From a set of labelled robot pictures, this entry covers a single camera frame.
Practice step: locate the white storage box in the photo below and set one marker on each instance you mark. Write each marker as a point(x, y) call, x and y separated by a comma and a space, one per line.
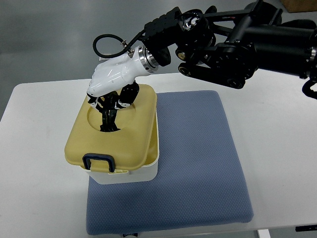
point(147, 172)

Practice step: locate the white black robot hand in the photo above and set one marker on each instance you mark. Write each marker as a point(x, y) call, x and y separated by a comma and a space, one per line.
point(113, 75)

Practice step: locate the black table bracket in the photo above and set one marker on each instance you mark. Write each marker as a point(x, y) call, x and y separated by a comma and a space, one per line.
point(306, 228)

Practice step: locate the brown cardboard box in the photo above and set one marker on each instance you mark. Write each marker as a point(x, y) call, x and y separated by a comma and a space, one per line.
point(295, 6)

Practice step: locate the blue padded mat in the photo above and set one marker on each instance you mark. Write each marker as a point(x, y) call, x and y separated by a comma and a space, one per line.
point(199, 182)

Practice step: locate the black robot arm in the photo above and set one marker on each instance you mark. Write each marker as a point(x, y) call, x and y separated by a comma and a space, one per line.
point(223, 48)

